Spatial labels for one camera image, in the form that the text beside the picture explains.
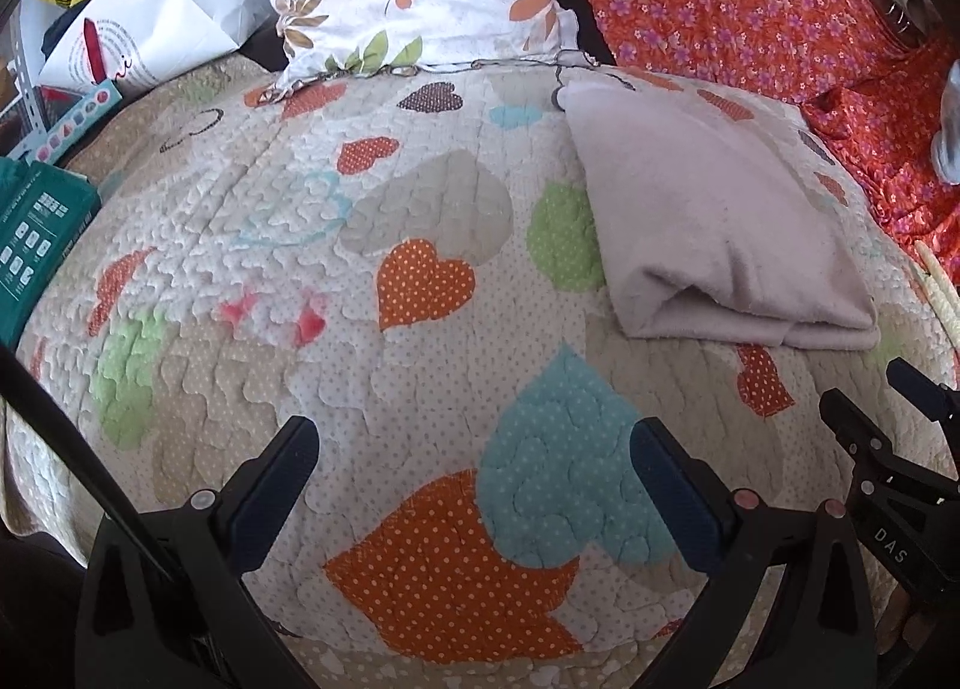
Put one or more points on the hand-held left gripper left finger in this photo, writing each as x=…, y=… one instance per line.
x=262, y=516

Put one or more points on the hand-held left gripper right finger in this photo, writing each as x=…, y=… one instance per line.
x=675, y=501

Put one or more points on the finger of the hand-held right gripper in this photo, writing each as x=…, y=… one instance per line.
x=855, y=427
x=926, y=393

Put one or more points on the pale pink small garment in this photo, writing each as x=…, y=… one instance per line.
x=712, y=224

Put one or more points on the cream ridged stick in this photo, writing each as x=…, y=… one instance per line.
x=941, y=299

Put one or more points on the heart patterned quilt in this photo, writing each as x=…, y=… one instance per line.
x=420, y=397

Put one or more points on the clear plastic bottle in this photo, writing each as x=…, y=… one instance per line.
x=951, y=134

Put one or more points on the green printed package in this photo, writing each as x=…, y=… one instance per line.
x=37, y=239

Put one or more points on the colourful shapes toy box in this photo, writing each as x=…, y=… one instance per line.
x=67, y=123

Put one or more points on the white perforated metal rack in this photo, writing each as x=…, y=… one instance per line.
x=26, y=97

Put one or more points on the white paper bag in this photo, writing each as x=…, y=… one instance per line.
x=172, y=14

